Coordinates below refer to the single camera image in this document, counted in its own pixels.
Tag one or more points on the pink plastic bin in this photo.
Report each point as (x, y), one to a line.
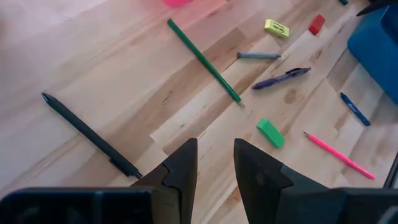
(175, 2)

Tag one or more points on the yellow eraser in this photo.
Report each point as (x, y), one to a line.
(276, 28)

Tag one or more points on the red eraser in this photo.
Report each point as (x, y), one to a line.
(317, 24)

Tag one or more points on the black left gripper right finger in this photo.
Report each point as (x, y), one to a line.
(258, 186)

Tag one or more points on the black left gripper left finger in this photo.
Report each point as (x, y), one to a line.
(178, 186)

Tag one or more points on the dark green crayon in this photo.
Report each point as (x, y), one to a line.
(343, 1)

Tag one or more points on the blue printed pen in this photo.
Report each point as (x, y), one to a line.
(355, 109)

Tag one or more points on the blue plastic bin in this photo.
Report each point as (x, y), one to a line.
(379, 56)

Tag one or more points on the black pen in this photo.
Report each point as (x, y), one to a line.
(280, 78)
(90, 133)

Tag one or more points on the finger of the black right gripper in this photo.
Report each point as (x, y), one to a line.
(371, 10)

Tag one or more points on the green pencil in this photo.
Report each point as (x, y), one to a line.
(205, 62)

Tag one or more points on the black aluminium table frame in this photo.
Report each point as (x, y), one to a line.
(392, 171)

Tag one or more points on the green eraser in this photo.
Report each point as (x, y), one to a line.
(270, 133)

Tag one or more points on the pink pencil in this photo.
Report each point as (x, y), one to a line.
(339, 155)

